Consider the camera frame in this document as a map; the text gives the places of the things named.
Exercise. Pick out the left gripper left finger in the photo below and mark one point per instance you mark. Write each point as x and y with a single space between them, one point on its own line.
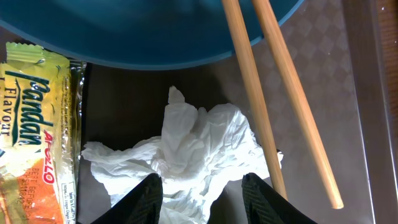
141 205

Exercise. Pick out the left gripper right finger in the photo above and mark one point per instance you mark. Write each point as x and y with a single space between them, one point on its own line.
264 205

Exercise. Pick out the white tissue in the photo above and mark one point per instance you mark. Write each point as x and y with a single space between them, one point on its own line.
198 152

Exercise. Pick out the wooden chopstick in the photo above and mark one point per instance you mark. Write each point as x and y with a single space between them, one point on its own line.
290 78
254 91

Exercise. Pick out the green snack wrapper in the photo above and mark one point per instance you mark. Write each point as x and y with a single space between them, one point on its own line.
41 110

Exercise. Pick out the dark blue plate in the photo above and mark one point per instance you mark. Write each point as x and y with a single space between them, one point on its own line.
132 34

